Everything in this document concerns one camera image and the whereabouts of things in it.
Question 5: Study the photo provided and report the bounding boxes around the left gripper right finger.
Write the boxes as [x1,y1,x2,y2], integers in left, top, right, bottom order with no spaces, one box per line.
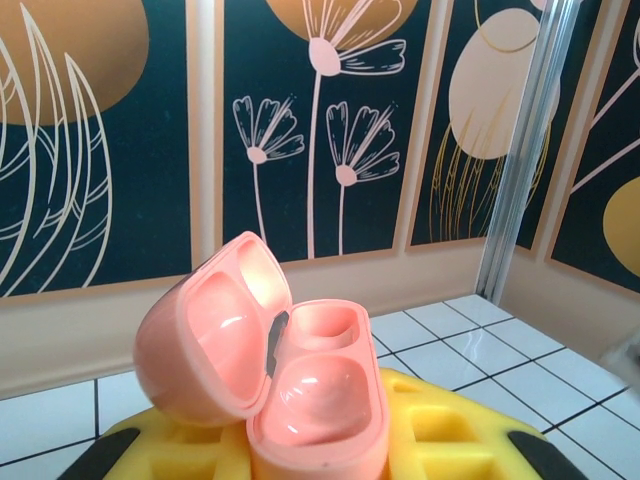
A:
[380,367,587,480]

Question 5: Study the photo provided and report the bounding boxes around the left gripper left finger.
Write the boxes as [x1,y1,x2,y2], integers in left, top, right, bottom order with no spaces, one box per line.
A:
[62,407,252,480]

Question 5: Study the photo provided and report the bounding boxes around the pink earbud charging case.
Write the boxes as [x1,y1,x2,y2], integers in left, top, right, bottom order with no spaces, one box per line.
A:
[132,229,391,480]

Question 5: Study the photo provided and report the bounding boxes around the aluminium corner post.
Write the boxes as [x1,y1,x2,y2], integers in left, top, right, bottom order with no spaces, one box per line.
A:
[477,0,569,304]

